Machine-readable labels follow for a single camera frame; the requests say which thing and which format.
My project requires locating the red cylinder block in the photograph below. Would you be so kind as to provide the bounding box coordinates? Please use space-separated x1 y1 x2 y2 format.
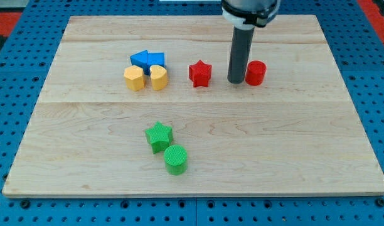
245 60 267 86

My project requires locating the red star block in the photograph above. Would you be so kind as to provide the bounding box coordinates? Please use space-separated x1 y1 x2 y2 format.
189 60 212 87

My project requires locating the yellow hexagon block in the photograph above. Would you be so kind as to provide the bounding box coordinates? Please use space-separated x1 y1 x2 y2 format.
124 65 146 91

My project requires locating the green cylinder block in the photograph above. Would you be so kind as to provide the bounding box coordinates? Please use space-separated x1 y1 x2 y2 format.
164 145 188 175

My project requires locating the blue triangle block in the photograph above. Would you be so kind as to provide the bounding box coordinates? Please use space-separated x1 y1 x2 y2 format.
130 50 149 75

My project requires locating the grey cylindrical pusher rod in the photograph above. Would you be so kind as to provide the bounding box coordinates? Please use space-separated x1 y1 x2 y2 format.
227 28 255 84

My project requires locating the wooden board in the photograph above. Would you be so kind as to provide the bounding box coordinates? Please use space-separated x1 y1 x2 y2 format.
3 15 384 198

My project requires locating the yellow heart block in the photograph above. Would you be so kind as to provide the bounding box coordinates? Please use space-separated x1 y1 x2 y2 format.
150 65 168 91

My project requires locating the blue cube block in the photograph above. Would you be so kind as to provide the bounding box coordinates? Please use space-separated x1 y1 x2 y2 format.
147 52 165 68

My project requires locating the green star block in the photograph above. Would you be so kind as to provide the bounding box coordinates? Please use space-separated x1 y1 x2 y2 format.
145 121 173 154

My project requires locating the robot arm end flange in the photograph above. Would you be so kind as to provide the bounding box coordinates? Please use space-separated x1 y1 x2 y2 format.
221 0 281 30

